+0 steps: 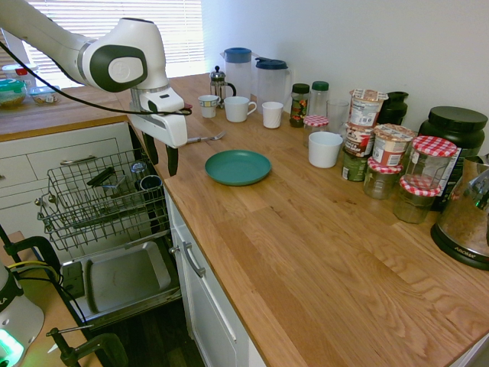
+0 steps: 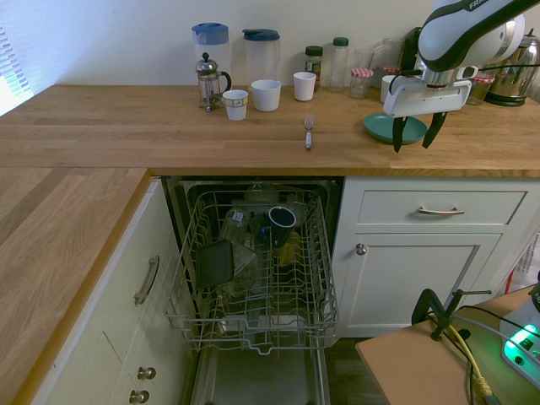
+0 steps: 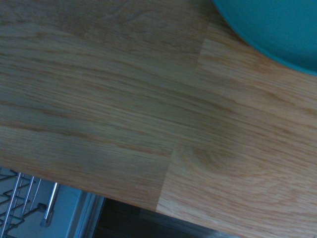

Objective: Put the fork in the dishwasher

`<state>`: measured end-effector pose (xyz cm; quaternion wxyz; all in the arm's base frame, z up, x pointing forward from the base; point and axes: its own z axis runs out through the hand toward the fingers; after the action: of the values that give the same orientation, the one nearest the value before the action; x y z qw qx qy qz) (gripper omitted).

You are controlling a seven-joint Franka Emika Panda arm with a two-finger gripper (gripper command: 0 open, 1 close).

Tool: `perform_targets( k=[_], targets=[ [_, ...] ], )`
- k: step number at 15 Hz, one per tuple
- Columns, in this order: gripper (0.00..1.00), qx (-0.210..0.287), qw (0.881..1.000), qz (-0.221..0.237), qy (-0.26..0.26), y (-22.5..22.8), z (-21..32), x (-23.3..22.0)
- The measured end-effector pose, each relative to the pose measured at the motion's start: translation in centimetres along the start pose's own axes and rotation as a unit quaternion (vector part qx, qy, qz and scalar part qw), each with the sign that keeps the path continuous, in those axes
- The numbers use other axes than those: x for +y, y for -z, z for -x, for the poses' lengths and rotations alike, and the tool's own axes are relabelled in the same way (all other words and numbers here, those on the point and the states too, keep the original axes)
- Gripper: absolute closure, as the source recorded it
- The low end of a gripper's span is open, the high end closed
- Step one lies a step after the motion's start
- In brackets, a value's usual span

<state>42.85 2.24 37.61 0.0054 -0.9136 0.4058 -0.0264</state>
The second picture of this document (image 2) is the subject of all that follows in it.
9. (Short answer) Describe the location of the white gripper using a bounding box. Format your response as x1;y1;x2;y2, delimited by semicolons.
382;77;473;154

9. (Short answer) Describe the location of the white robot base green light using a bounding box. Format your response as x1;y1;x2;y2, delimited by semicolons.
499;269;540;379

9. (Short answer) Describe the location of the dishwasher tub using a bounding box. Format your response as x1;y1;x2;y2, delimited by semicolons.
162;175;345;271

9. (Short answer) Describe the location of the steel dishwasher door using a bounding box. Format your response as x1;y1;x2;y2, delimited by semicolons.
192;343;332;405

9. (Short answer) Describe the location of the teal plate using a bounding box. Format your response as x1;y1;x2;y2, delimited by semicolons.
363;112;428;146

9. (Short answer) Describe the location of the glass jar red checkered lid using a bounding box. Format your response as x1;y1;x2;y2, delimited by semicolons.
466;72;496;106
348;67;375;100

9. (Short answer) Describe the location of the black bottle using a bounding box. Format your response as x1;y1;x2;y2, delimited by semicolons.
400;27;423;75

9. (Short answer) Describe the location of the clear drinking glass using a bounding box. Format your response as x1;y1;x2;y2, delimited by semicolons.
353;49;375;72

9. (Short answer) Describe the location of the clear bottle green cap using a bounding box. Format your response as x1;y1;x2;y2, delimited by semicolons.
331;36;351;93

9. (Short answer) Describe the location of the stainless steel electric kettle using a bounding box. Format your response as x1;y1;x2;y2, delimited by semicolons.
483;35;540;107

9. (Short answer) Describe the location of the small white ribbed cup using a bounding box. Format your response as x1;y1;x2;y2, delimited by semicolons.
293;71;317;102

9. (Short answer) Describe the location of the spice jar dark lid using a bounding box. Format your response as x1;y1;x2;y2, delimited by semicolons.
304;45;325;89

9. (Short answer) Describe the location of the large white mug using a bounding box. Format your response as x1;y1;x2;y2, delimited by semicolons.
251;78;283;113

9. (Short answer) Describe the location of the white cabinet with panel door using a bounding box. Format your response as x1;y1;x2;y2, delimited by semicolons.
335;175;540;338

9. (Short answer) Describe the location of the dark blue mug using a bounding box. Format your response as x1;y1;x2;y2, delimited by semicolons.
257;206;298;249

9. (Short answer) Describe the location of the black C clamp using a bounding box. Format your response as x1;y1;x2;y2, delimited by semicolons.
411;288;493;342

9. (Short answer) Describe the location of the white plastic bag red print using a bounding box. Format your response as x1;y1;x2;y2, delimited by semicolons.
504;229;540;296

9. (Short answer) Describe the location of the yellow plastic item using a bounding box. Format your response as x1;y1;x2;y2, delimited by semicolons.
276;230;305;267

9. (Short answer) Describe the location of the clear pitcher dark blue lid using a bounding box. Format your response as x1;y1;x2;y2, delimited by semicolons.
242;28;282;85

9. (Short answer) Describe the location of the white cup patterned rim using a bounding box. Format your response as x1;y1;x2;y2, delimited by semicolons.
222;89;249;122

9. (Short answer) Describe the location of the clear glass with label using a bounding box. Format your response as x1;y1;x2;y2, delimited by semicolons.
219;207;254;246

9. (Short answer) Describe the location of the glass french press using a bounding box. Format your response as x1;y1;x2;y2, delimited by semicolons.
194;51;233;113

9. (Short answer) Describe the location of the clear glass container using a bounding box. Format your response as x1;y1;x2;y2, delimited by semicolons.
229;243;260;296

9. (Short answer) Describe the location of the clear pitcher light blue lid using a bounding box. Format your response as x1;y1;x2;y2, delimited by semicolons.
192;23;231;105

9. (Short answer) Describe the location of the brown fibreboard robot table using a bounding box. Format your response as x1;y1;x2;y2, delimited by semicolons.
354;283;540;405

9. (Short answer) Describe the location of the black square container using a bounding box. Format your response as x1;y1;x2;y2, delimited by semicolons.
194;240;235;289

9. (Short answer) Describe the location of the white cabinet with drawers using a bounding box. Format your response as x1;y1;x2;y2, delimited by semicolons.
31;179;199;405

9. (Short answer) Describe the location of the straight metal drawer handle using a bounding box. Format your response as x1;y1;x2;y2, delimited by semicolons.
417;206;466;216

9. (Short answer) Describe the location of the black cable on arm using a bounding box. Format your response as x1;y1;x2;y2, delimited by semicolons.
387;62;540;92

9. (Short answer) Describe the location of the grey cable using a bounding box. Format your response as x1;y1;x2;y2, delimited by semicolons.
453;315;514;341

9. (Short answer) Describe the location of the black cable on table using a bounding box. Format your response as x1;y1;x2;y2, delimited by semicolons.
457;304;540;405

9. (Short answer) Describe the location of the grey wire dishwasher rack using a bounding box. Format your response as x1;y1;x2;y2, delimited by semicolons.
163;185;341;359

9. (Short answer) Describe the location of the yellow cable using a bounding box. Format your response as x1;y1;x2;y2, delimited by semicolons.
445;320;493;397

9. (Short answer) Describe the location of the curved metal cabinet handle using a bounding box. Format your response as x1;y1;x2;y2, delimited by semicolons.
133;255;161;306

